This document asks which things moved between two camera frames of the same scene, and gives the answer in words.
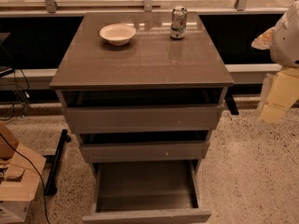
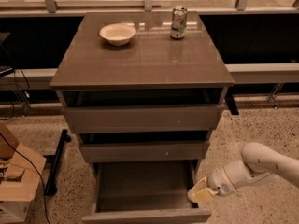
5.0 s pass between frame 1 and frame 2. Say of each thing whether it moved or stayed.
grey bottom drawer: stayed
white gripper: moved
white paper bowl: stayed
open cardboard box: stayed
